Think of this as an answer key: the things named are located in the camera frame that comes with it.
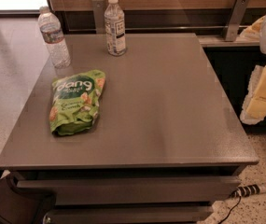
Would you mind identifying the metal wall bracket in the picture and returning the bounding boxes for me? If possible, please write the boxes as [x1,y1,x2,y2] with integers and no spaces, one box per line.
[223,0,250,42]
[91,0,105,34]

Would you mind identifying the white power strip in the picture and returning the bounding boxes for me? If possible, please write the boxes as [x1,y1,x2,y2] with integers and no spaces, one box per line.
[230,183,266,198]

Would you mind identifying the clear bottle with white label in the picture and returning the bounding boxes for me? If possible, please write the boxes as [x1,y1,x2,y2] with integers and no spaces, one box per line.
[105,0,126,56]

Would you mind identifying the grey drawer cabinet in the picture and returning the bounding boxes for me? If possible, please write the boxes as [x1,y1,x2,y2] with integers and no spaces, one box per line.
[0,34,259,224]

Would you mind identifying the clear water bottle red label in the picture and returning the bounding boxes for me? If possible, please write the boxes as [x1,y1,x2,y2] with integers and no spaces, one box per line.
[38,7,71,68]

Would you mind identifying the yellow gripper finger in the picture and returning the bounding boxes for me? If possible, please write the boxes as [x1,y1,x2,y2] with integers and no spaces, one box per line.
[240,17,265,40]
[240,65,266,125]

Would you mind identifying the dark brown chair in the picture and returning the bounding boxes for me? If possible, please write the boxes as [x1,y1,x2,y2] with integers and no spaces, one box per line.
[0,175,56,224]

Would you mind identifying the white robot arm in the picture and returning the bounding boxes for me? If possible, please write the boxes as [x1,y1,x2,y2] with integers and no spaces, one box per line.
[240,15,266,125]

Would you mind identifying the black power cable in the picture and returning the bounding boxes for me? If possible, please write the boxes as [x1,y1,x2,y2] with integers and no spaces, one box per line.
[217,195,243,224]

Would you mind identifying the left metal wall bracket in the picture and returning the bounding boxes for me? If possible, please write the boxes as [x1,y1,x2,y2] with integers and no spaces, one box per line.
[91,0,105,34]

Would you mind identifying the green snack bag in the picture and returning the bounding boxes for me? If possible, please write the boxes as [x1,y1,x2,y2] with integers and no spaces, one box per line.
[49,70,105,136]

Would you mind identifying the right metal wall bracket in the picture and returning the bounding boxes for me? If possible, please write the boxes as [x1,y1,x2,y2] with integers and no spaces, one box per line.
[223,0,250,42]

